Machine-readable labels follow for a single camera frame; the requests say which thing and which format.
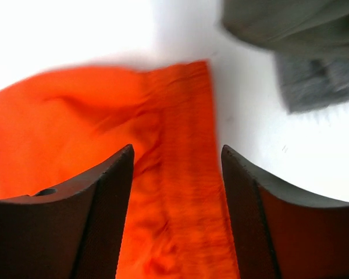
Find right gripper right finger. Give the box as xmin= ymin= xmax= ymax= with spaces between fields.
xmin=221 ymin=146 xmax=349 ymax=278

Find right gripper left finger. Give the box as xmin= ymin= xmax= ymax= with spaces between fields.
xmin=0 ymin=145 xmax=134 ymax=278

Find orange shorts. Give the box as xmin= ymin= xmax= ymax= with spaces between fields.
xmin=0 ymin=61 xmax=238 ymax=278

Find grey folded shorts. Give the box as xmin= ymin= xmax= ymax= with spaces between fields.
xmin=275 ymin=55 xmax=349 ymax=113

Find olive green folded shorts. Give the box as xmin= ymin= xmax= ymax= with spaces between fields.
xmin=222 ymin=0 xmax=349 ymax=60

